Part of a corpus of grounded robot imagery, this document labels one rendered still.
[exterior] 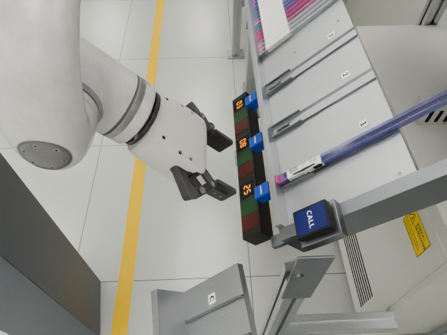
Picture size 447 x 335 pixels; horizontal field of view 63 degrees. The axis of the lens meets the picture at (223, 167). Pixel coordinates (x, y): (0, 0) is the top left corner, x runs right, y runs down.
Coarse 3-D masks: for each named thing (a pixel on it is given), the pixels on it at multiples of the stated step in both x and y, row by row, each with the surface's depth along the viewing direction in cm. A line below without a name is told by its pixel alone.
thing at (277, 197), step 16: (256, 48) 79; (256, 64) 75; (256, 80) 73; (272, 128) 66; (272, 144) 63; (272, 160) 60; (272, 176) 58; (272, 192) 57; (272, 208) 55; (288, 224) 55
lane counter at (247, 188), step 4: (252, 180) 66; (244, 184) 67; (248, 184) 66; (252, 184) 65; (240, 188) 67; (244, 188) 66; (248, 188) 66; (252, 188) 65; (244, 192) 66; (248, 192) 65; (252, 192) 64; (244, 196) 66; (248, 196) 65
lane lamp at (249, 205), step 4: (248, 200) 64; (252, 200) 64; (256, 200) 63; (244, 204) 65; (248, 204) 64; (252, 204) 63; (256, 204) 62; (244, 208) 64; (248, 208) 63; (252, 208) 63; (256, 208) 62; (244, 212) 64; (248, 212) 63
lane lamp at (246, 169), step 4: (244, 164) 69; (248, 164) 68; (252, 164) 68; (240, 168) 70; (244, 168) 69; (248, 168) 68; (252, 168) 67; (240, 172) 69; (244, 172) 68; (248, 172) 67; (240, 176) 69; (244, 176) 68
